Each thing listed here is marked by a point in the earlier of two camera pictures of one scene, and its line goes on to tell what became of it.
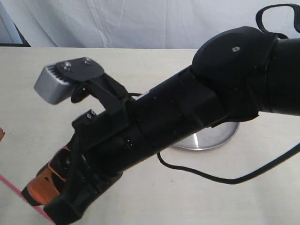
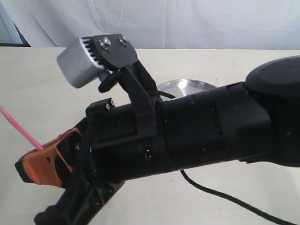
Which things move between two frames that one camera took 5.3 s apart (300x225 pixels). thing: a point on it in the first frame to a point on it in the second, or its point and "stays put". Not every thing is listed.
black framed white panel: x=10 y=35 stays put
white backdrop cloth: x=139 y=24 stays put
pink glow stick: x=15 y=188 to x=21 y=129
